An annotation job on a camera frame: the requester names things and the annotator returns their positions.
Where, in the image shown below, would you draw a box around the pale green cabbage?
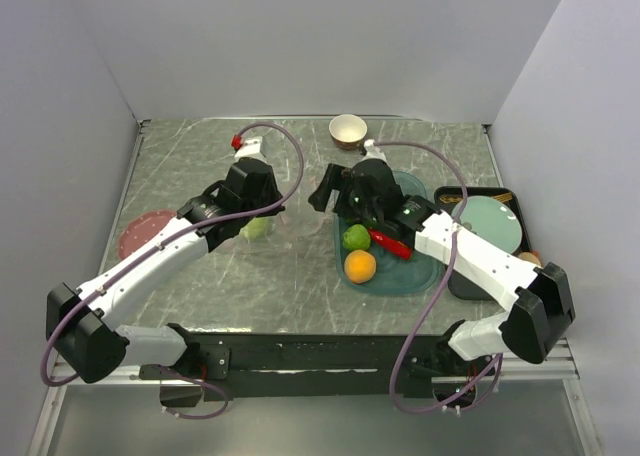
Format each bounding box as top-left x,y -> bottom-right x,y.
240,217 -> 274,242

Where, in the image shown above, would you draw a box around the clear zip top bag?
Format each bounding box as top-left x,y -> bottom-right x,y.
209,135 -> 331,257

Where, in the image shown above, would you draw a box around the orange fruit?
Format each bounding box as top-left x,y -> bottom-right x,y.
343,250 -> 377,284

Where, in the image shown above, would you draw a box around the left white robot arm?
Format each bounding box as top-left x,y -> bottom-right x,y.
46,135 -> 286,383

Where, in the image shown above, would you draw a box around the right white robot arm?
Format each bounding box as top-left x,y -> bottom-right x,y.
308,140 -> 575,374

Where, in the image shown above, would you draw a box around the teal plastic food tray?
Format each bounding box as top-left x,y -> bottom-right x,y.
332,169 -> 444,297

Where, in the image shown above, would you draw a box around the red chili pepper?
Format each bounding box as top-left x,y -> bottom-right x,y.
368,229 -> 412,261

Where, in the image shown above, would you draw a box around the small green lettuce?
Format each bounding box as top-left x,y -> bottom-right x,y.
342,224 -> 371,251

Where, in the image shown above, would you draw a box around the beige ceramic bowl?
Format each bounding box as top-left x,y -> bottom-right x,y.
329,114 -> 368,150

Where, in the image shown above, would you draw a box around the black serving tray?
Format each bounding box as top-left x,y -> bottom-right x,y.
434,186 -> 537,301

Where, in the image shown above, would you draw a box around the light green plate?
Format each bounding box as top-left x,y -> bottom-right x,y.
460,196 -> 523,254

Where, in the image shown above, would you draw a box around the pink plate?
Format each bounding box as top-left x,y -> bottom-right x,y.
118,209 -> 176,260

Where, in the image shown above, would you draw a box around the wooden chopsticks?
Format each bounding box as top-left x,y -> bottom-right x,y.
492,192 -> 514,203

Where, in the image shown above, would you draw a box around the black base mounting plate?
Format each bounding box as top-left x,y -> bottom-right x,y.
138,325 -> 496,407

